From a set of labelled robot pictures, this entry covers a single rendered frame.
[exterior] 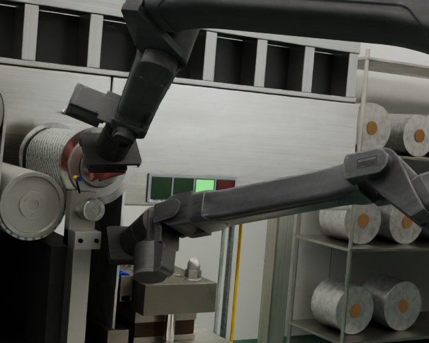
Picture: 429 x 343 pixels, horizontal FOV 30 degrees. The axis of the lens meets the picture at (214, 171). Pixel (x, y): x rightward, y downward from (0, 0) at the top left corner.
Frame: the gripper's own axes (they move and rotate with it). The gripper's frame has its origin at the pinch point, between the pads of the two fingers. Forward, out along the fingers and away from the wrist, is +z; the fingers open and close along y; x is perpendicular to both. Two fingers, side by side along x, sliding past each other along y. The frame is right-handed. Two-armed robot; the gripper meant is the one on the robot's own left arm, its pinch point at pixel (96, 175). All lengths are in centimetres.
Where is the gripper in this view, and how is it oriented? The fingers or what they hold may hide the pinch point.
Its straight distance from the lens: 146.8
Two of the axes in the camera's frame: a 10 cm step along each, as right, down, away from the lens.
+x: -2.7, -8.5, 4.6
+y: 8.7, -0.2, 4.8
